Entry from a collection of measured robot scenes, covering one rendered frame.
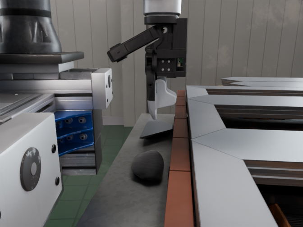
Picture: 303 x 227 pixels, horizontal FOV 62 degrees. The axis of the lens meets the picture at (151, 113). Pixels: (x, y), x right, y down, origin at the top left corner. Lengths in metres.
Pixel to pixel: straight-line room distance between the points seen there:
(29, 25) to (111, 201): 0.46
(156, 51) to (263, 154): 0.29
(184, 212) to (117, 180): 0.40
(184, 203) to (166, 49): 0.29
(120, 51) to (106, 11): 2.85
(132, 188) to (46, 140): 0.50
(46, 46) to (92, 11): 2.75
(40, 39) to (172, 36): 0.32
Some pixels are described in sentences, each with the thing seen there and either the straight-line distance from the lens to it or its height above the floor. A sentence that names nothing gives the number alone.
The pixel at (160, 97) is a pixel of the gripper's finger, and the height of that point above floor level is 0.95.
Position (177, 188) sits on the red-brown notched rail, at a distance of 0.45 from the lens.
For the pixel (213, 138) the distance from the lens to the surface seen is 0.59.
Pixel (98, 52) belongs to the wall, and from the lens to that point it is 3.37.
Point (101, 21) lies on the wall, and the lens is 3.37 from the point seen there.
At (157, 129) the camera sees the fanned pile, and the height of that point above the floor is 0.72.
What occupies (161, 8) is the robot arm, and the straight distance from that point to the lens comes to 0.51.
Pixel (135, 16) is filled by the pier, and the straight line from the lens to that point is 3.25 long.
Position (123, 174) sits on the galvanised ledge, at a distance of 0.79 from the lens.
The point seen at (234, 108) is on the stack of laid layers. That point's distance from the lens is 0.94.
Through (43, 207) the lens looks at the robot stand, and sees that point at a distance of 0.26.
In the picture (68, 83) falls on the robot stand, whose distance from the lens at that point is 0.65.
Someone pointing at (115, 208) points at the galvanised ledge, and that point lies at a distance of 0.66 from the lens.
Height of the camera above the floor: 1.06
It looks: 15 degrees down
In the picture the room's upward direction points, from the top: straight up
